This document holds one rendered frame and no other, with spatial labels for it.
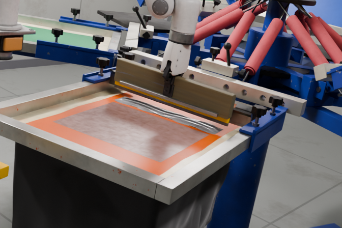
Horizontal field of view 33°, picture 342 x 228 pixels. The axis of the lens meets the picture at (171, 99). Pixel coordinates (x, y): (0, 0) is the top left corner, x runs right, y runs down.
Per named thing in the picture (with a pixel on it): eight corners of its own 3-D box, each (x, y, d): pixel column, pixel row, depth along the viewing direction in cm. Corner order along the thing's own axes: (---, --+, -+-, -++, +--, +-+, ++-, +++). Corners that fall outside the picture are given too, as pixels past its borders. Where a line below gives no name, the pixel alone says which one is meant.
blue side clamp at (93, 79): (92, 98, 186) (95, 78, 184) (79, 94, 188) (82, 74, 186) (139, 84, 212) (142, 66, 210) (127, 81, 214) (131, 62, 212)
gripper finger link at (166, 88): (167, 73, 175) (163, 94, 177) (162, 75, 172) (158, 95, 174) (176, 76, 174) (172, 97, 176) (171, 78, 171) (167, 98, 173)
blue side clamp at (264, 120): (251, 153, 163) (256, 131, 161) (234, 148, 165) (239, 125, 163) (282, 130, 189) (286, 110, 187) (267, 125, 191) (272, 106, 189)
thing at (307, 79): (325, 124, 208) (334, 93, 205) (142, 68, 240) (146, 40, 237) (364, 88, 279) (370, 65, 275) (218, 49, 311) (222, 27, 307)
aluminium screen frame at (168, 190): (169, 205, 121) (172, 189, 120) (-31, 122, 145) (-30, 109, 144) (280, 125, 190) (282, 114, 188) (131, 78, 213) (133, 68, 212)
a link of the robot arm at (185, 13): (150, -10, 165) (152, -13, 174) (144, 26, 168) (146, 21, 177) (201, 0, 165) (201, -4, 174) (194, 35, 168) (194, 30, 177)
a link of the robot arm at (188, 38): (179, 27, 178) (177, 35, 179) (166, 29, 170) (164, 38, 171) (200, 33, 175) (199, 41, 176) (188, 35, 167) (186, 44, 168)
